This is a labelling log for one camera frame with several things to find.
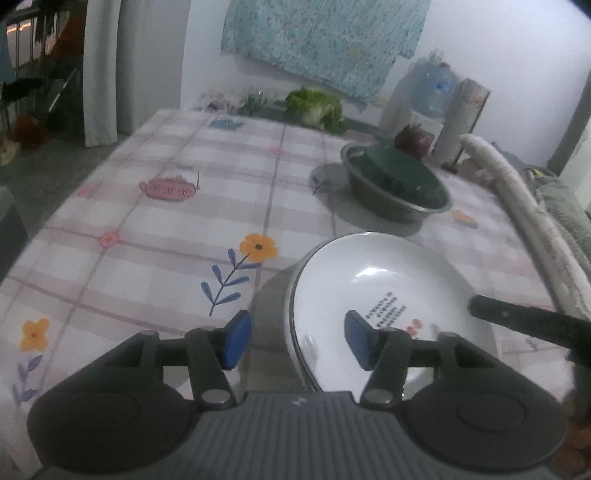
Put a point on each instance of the grey plastic storage box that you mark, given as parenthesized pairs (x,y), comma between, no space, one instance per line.
(10,230)

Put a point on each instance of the blue water bottle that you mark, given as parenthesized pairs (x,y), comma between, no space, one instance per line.
(436,87)

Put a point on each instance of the orange item on floor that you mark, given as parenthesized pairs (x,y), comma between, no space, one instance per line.
(30,131)

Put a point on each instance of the rolled white woven mat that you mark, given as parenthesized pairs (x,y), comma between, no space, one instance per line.
(521,203)

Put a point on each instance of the blue floral wall cloth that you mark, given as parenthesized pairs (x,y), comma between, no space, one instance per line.
(323,37)

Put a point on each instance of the folded stroller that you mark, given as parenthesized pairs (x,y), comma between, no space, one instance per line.
(62,94)

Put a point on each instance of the white water dispenser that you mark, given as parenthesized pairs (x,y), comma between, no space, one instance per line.
(429,125)

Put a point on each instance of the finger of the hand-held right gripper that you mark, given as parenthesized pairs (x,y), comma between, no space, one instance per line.
(521,318)

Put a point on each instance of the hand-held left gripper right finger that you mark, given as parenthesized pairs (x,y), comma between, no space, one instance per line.
(358,339)

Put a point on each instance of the dark side table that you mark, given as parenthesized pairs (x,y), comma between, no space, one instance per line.
(364,127)

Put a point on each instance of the grey blanket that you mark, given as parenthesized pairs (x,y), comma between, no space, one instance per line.
(565,207)

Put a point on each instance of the white printed ceramic plate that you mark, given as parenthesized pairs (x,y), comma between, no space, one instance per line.
(351,277)

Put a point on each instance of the green ceramic bowl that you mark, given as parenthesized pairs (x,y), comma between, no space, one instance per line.
(397,170)

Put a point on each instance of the metal railing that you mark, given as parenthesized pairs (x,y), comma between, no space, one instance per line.
(21,55)

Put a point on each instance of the white curtain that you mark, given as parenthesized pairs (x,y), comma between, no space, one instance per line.
(134,69)

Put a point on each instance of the standing patterned paper roll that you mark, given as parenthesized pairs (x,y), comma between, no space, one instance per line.
(464,120)

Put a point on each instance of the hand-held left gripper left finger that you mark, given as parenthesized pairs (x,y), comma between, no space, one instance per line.
(238,339)

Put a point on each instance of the green cabbage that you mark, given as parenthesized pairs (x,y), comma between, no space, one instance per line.
(316,106)

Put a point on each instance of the dark red round pot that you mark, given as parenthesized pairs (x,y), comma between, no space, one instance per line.
(411,142)

